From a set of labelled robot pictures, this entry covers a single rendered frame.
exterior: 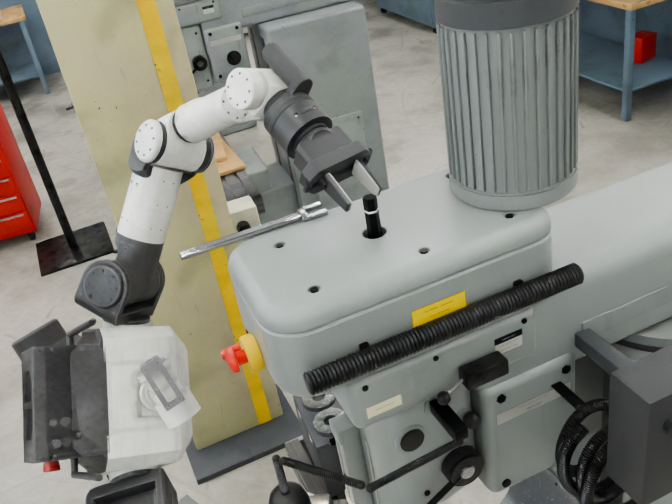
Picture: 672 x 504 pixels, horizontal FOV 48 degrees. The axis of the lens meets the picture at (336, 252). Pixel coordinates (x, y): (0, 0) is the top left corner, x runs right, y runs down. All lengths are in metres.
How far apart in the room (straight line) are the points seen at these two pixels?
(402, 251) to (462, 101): 0.23
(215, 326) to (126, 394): 1.81
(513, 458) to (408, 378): 0.33
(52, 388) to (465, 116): 0.83
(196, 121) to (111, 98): 1.43
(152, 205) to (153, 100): 1.38
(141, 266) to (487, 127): 0.70
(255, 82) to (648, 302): 0.77
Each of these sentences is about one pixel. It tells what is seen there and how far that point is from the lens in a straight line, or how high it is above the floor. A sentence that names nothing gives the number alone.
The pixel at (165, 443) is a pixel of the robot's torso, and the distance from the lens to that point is 1.47.
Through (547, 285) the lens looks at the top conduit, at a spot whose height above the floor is 1.80.
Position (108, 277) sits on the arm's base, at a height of 1.79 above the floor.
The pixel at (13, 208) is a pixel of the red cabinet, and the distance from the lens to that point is 5.83.
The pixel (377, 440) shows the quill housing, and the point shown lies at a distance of 1.29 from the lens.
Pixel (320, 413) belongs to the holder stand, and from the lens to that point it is 2.00.
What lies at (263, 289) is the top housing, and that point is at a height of 1.89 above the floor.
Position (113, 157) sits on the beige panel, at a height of 1.48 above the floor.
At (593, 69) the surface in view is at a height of 0.23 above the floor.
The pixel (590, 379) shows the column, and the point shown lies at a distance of 1.55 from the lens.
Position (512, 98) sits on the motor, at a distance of 1.10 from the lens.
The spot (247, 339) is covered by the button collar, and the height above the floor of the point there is 1.79.
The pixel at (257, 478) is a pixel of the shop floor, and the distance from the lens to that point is 3.44.
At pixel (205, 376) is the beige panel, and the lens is 3.37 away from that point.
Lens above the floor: 2.48
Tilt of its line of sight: 31 degrees down
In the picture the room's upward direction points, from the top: 11 degrees counter-clockwise
